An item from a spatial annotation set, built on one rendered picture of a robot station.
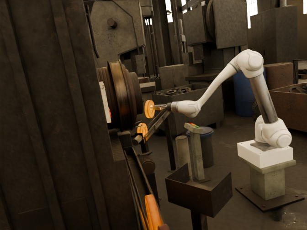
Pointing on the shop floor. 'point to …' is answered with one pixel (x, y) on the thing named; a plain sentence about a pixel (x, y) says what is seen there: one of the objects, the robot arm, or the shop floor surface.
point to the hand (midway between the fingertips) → (149, 107)
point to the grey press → (215, 41)
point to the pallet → (302, 72)
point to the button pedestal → (197, 154)
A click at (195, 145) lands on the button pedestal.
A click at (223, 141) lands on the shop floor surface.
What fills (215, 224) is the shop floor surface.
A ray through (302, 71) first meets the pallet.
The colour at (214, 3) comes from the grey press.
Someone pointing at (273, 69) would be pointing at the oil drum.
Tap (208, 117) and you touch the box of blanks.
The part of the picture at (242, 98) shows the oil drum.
